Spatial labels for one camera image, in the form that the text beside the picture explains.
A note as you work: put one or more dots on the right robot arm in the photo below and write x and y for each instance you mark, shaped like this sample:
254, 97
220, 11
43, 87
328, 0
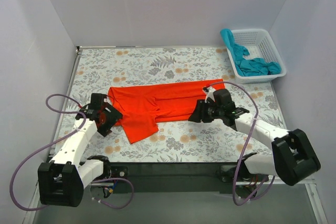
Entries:
293, 157

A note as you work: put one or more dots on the floral table mat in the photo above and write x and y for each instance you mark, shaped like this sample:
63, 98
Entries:
99, 69

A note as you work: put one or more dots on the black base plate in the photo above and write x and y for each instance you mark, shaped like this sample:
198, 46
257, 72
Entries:
177, 177

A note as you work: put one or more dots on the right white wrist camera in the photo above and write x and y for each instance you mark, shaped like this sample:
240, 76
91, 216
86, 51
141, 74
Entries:
209, 91

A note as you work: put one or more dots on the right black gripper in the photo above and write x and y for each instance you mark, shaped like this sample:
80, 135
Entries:
200, 111

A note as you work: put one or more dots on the teal t-shirt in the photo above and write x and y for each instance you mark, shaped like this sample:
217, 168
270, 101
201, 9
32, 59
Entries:
247, 67

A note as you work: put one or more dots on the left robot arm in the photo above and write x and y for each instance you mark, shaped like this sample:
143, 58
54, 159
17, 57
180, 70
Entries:
63, 179

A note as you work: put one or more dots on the orange t-shirt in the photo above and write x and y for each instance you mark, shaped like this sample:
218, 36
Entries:
143, 107

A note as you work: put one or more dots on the white plastic basket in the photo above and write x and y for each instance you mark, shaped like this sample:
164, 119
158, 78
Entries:
260, 45

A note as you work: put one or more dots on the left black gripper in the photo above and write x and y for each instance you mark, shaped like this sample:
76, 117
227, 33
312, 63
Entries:
110, 118

